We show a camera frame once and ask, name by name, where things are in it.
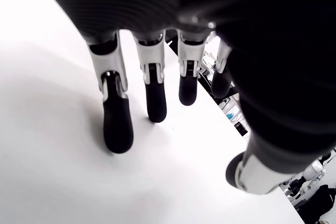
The small black box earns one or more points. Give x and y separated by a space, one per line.
241 128

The small blue object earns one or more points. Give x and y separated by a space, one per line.
230 116

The white humanoid robot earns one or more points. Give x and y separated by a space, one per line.
315 169

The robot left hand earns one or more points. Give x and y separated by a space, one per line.
262 51

